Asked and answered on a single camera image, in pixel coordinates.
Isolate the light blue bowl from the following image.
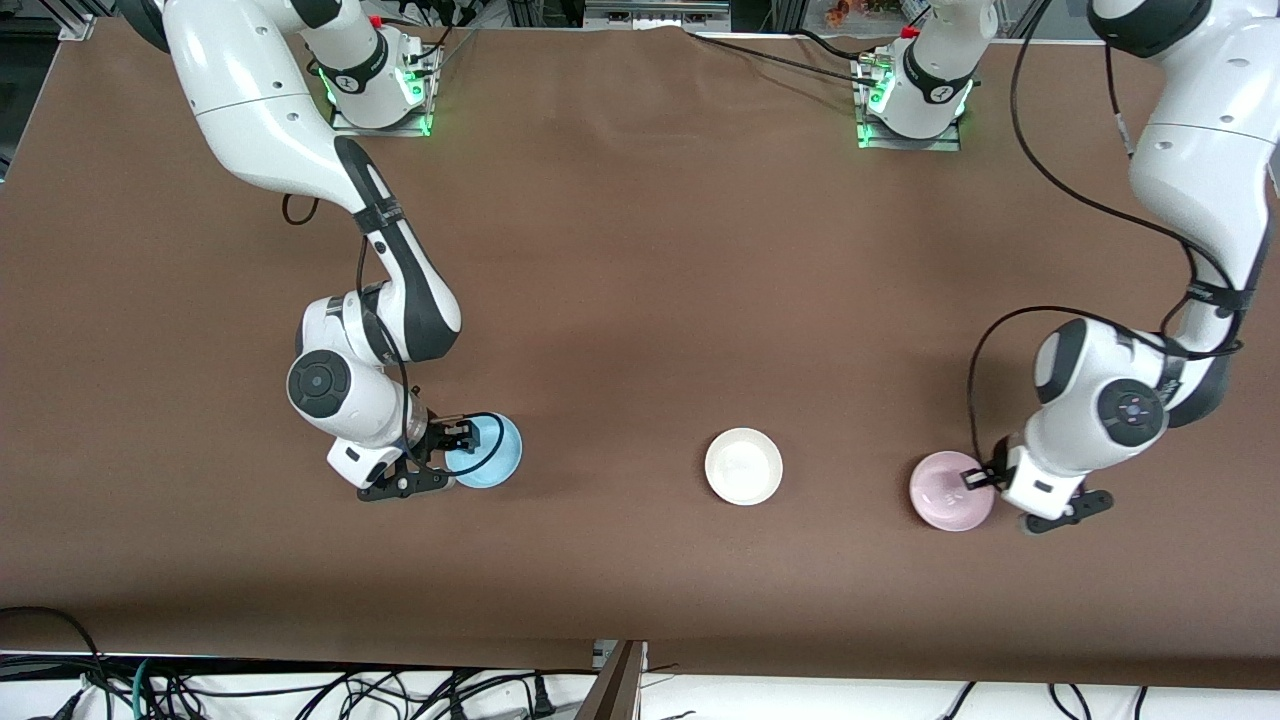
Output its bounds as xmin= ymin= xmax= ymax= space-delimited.
xmin=442 ymin=411 xmax=524 ymax=490

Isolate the pink bowl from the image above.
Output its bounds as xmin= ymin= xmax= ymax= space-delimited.
xmin=908 ymin=450 xmax=997 ymax=533

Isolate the white bowl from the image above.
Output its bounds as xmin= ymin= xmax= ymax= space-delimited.
xmin=704 ymin=428 xmax=784 ymax=507

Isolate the brown table cover sheet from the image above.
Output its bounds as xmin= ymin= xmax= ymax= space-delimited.
xmin=0 ymin=20 xmax=1280 ymax=691

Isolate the grey power strip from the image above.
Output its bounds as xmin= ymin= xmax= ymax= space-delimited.
xmin=584 ymin=0 xmax=733 ymax=30

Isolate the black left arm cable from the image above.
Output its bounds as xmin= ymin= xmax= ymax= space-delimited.
xmin=966 ymin=0 xmax=1247 ymax=473

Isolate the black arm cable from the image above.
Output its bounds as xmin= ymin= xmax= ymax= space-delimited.
xmin=966 ymin=0 xmax=1247 ymax=473
xmin=282 ymin=190 xmax=507 ymax=482

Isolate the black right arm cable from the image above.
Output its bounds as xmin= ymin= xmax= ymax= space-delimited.
xmin=282 ymin=190 xmax=507 ymax=482

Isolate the aluminium frame post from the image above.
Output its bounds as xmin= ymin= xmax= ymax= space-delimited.
xmin=575 ymin=640 xmax=647 ymax=720

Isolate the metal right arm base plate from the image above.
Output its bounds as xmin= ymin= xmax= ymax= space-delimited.
xmin=331 ymin=108 xmax=434 ymax=138

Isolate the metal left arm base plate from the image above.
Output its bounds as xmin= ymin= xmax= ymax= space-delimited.
xmin=857 ymin=118 xmax=963 ymax=152

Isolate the thick black looped cable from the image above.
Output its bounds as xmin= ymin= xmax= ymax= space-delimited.
xmin=0 ymin=606 xmax=103 ymax=686

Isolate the black cable across cover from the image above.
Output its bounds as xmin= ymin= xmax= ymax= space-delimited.
xmin=685 ymin=28 xmax=883 ymax=78

